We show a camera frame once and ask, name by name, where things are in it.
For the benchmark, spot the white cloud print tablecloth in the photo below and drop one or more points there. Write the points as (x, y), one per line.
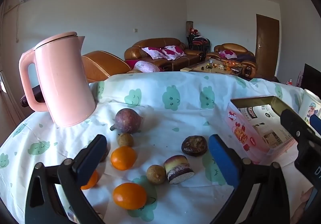
(175, 118)

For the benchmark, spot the black television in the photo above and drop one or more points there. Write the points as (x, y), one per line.
(312, 76)

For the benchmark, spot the pink cardboard snack box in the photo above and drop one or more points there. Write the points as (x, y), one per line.
(240, 131)

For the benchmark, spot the brown leather recliner chair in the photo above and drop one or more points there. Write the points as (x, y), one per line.
(102, 66)

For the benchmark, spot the brown leather armchair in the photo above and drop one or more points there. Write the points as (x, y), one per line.
(238, 48)

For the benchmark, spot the brown wooden door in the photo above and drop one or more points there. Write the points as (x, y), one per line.
(267, 46)

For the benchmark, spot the white magenta flower pillow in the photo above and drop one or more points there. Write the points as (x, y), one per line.
(227, 54)
(173, 51)
(153, 52)

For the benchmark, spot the dark maroon chair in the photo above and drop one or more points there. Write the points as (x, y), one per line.
(36, 95)

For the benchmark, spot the pink package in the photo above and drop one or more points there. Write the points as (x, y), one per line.
(300, 78)

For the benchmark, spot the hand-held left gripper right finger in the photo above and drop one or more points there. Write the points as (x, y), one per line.
(223, 161)

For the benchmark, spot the white cartoon paper cup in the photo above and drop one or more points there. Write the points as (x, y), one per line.
(308, 103)

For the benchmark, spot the pink electric kettle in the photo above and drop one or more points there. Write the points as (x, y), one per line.
(62, 81)

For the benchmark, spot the pale pink cushion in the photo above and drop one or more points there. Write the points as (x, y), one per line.
(146, 66)

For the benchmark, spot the cluttered coffee table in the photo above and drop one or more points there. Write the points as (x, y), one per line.
(198, 67)

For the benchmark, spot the purple passion fruit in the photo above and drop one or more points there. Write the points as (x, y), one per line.
(128, 121)

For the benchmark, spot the tall woven vase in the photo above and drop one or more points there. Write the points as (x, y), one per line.
(189, 24)

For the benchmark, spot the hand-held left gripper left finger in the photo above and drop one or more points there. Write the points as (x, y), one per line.
(91, 161)

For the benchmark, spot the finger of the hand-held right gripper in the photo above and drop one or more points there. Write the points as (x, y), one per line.
(293, 123)
(316, 123)

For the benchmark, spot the brown leather sofa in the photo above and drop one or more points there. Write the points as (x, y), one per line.
(185, 59)

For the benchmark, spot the dark brown wrinkled fruit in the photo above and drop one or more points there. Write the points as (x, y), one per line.
(194, 145)

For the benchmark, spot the orange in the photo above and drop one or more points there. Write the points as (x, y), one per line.
(91, 181)
(129, 196)
(123, 158)

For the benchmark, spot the person's right forearm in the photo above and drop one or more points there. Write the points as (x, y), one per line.
(306, 199)

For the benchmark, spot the stack of dark chairs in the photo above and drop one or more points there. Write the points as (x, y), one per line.
(198, 43)

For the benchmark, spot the brown longan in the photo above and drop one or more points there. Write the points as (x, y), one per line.
(155, 174)
(125, 140)
(105, 155)

